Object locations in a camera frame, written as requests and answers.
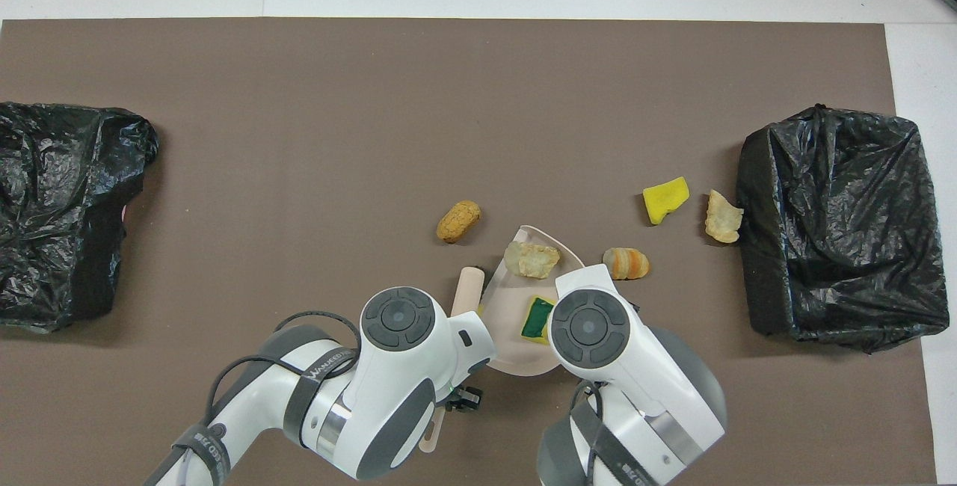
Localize large green yellow sponge piece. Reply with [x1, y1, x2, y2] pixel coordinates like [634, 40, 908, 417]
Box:
[520, 295, 558, 340]

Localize beige plastic dustpan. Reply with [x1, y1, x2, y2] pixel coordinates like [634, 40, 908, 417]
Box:
[478, 224, 588, 377]

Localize beige hand brush black bristles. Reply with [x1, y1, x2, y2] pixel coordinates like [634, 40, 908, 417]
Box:
[419, 266, 487, 454]

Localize pale orange-striped bread chunk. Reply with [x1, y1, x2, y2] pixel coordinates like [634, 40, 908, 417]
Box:
[503, 241, 561, 280]

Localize brown oval bread roll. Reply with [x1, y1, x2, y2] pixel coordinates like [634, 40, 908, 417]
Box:
[437, 200, 482, 244]

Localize black bag lined bin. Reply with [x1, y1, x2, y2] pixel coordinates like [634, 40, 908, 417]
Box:
[736, 102, 951, 355]
[0, 101, 161, 334]

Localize small orange striped croissant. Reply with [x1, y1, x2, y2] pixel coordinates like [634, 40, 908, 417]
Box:
[602, 247, 651, 281]

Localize plain yellow sponge piece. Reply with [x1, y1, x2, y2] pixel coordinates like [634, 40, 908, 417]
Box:
[642, 176, 691, 226]

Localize brown table mat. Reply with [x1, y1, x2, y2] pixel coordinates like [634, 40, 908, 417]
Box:
[0, 17, 938, 486]

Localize pale flaky pastry piece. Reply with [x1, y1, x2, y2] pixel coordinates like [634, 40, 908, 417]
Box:
[704, 188, 745, 244]

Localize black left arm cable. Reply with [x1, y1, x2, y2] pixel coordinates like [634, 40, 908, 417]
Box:
[203, 311, 361, 428]

